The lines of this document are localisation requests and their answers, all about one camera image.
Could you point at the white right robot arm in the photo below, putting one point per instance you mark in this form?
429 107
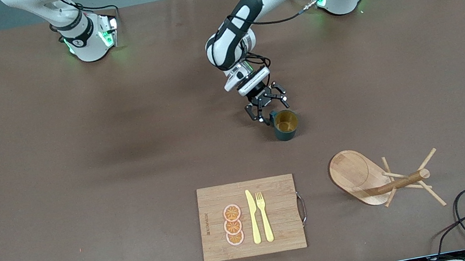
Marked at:
85 44

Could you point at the brown table cover sheet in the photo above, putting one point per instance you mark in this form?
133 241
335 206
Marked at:
82 200

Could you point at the orange slice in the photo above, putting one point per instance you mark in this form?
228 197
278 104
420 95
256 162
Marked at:
233 226
235 238

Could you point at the yellow plastic fork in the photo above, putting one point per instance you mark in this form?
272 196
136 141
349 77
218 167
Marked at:
267 225

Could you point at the yellow plastic knife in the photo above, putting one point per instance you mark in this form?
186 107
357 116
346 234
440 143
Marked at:
254 222

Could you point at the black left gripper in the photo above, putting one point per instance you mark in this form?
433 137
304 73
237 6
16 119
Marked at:
263 97

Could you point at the bamboo cutting board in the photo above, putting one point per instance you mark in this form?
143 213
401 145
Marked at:
281 217

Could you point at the wooden mug rack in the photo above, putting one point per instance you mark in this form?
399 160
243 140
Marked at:
352 174

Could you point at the teal mug with tan inside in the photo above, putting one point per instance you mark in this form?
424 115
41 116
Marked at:
286 133

